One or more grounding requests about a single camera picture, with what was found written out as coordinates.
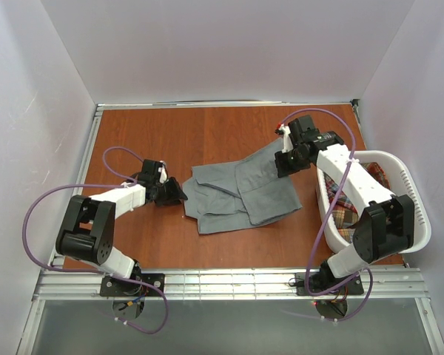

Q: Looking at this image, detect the grey long sleeve shirt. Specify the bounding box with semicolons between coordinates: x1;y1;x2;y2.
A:
182;138;302;234

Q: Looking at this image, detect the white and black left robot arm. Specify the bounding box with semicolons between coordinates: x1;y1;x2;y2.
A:
55;160;187;280

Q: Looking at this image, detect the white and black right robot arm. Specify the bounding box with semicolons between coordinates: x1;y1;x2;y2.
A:
275;115;415;296

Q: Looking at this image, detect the red plaid shirt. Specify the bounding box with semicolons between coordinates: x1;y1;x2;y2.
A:
323;162;391;243

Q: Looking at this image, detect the white plastic laundry basket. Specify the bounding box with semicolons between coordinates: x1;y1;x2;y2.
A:
316;150;431;254

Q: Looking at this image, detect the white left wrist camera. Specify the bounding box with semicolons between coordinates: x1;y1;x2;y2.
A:
156;160;169;185

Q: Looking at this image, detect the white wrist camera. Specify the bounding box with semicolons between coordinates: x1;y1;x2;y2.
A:
156;160;169;185
275;124;293;153

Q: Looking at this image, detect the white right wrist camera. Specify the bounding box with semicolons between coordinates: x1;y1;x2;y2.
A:
275;124;293;153

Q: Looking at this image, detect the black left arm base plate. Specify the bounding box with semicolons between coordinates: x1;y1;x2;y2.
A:
99;273;165;297

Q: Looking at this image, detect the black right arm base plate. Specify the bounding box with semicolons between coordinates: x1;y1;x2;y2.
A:
294;269;365;297

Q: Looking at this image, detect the aluminium front frame rail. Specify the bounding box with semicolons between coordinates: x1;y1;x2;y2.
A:
33;266;429;301

